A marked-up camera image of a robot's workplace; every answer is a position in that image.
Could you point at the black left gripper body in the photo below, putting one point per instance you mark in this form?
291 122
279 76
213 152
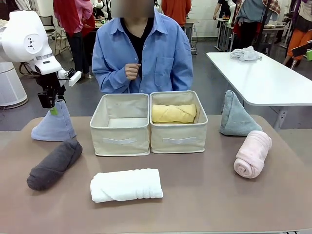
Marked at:
52 83

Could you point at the left gripper black green-tipped finger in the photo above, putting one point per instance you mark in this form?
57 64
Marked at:
46 100
61 96

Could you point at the blue cone towel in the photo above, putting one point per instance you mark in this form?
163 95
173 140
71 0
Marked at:
56 129

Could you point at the dark grey towel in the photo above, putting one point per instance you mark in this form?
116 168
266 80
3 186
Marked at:
54 163

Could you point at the pink towel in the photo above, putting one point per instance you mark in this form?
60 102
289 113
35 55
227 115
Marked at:
253 153

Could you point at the person's right forearm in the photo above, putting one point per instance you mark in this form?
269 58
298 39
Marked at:
109 80

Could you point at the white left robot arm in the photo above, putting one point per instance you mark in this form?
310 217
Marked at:
24 41

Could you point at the person's left forearm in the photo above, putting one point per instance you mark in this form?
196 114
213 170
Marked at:
182 78

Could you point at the folding chair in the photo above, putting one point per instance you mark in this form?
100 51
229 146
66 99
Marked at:
57 36

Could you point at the person's right hand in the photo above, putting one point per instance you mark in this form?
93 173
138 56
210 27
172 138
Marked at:
132 71

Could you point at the white round air purifier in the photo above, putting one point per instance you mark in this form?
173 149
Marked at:
11 87

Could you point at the bystander in red top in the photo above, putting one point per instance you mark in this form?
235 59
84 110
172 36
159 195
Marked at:
70 19

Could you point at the cream fabric storage box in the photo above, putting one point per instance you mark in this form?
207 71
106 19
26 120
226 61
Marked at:
179 142
119 143

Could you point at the white rolled towel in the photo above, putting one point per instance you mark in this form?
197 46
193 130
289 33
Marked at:
126 185

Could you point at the yellow rolled towel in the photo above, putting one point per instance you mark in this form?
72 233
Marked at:
174 113

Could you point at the person in blue shirt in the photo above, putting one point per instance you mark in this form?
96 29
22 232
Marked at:
168 48

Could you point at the bystander in orange top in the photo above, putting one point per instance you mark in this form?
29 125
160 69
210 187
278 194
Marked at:
176 11

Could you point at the grey-green cone folded towel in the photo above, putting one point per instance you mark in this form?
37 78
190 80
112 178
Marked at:
235 119

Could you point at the bystander in dark clothes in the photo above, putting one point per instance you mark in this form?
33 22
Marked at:
223 8

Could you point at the crumpled white cloth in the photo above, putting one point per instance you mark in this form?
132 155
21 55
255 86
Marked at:
246 54

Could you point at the white table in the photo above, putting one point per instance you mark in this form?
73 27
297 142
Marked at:
265 78

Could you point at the bystander holding grey-blue cloth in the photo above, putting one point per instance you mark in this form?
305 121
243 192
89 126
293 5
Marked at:
256 12

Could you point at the bystander in orange trousers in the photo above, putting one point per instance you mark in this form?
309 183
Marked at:
298 36

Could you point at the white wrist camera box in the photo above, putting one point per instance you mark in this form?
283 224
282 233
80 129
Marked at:
75 78

